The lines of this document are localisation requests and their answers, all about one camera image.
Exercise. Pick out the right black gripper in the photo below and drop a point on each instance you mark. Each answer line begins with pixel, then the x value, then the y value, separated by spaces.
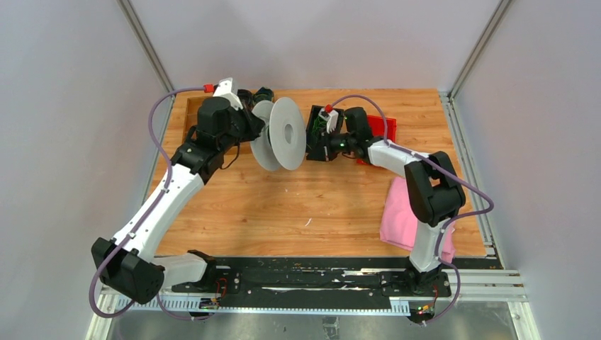
pixel 325 154

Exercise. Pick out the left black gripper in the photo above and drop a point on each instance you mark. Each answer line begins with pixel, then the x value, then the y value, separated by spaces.
pixel 254 125

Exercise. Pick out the grey filament spool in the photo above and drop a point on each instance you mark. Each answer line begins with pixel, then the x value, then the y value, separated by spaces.
pixel 282 141

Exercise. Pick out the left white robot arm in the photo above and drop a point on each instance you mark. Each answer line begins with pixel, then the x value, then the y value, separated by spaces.
pixel 193 164

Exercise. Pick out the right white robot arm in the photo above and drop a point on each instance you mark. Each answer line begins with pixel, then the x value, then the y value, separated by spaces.
pixel 422 200

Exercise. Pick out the black plastic bin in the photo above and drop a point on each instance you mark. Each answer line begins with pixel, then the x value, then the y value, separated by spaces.
pixel 312 125

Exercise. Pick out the dark patterned cloth roll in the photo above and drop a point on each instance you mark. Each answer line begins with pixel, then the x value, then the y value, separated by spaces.
pixel 263 94

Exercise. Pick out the wooden compartment tray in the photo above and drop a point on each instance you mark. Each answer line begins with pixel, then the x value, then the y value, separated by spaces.
pixel 190 119

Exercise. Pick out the red plastic bin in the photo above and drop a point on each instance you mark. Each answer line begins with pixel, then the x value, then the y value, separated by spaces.
pixel 382 126

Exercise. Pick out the pink cloth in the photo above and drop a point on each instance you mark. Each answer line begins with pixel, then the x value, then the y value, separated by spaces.
pixel 428 244

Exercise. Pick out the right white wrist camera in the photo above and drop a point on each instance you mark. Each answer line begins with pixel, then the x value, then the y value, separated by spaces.
pixel 328 120

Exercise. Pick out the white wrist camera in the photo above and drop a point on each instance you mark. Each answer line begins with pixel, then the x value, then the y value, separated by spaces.
pixel 227 88
pixel 328 120

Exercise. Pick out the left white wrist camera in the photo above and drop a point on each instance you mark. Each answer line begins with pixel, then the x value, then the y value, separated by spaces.
pixel 227 88

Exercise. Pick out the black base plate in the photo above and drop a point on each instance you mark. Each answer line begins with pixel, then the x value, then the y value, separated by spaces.
pixel 317 283

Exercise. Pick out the right aluminium frame rail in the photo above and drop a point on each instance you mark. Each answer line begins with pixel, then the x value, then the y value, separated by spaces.
pixel 499 292

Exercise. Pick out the aluminium frame rail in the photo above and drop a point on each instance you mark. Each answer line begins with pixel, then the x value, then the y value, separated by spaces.
pixel 499 292
pixel 141 47

